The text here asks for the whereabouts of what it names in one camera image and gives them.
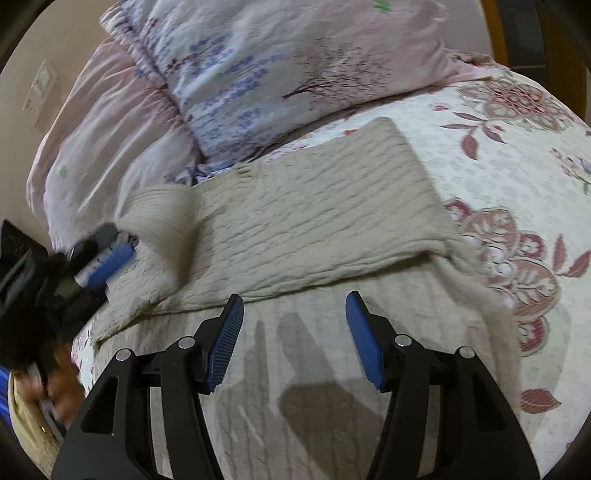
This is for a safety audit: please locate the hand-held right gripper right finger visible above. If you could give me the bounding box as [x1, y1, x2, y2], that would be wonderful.
[345, 290, 541, 480]

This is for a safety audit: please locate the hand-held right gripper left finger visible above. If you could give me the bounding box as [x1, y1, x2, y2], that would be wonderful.
[51, 294, 245, 480]

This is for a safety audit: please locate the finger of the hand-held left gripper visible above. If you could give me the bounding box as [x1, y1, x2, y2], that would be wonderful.
[67, 223, 140, 292]

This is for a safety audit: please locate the beige knitted sweater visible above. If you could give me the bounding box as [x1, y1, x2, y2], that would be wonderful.
[95, 116, 522, 480]

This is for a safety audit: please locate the person's left hand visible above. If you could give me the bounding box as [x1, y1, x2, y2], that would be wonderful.
[18, 344, 88, 428]

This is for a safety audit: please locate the pink pillow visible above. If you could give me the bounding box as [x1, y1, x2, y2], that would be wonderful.
[27, 37, 204, 250]

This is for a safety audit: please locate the floral quilted bedspread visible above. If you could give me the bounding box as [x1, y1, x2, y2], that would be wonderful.
[69, 62, 591, 478]

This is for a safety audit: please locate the floral printed pillow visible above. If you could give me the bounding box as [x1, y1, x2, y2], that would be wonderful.
[99, 0, 467, 162]

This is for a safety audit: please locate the wooden headboard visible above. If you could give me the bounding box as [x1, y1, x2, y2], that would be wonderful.
[480, 0, 587, 75]

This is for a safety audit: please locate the white wall switch plate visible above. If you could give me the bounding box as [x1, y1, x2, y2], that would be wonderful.
[22, 59, 58, 112]

